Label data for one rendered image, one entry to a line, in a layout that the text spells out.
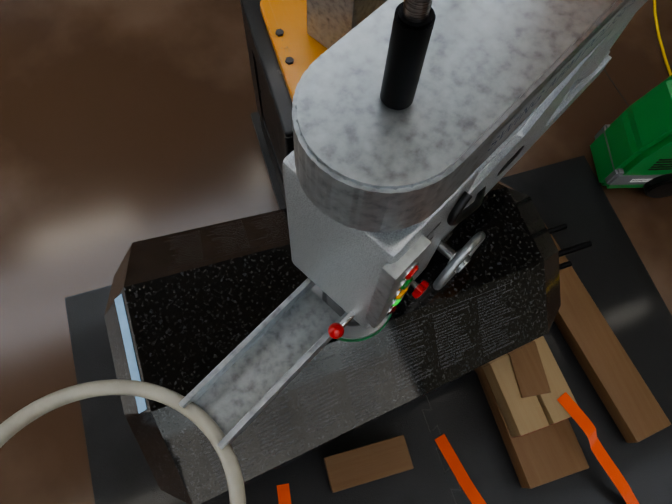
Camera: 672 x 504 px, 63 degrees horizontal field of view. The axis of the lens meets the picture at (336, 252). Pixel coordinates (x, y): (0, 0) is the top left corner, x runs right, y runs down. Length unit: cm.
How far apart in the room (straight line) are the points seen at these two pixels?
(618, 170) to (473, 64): 205
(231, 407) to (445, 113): 75
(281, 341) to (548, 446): 135
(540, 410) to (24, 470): 190
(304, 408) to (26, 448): 126
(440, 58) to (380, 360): 97
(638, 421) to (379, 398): 119
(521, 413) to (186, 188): 167
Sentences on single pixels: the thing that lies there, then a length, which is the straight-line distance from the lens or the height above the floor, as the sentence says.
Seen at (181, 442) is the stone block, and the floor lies 74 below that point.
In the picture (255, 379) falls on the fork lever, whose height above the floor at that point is 107.
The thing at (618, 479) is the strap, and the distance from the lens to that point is 238.
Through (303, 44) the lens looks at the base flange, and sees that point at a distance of 195.
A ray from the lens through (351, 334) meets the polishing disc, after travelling 139.
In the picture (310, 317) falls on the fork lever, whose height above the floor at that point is 107.
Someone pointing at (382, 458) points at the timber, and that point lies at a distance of 211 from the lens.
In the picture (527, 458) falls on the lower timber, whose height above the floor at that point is 11.
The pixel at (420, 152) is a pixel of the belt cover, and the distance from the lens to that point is 64.
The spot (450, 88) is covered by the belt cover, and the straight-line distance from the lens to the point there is 70.
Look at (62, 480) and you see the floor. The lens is 241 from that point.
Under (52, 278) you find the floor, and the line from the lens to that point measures 259.
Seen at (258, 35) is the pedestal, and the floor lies 74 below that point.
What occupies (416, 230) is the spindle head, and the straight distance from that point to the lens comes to 77.
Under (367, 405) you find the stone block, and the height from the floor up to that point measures 66.
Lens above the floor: 223
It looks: 68 degrees down
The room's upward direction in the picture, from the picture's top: 6 degrees clockwise
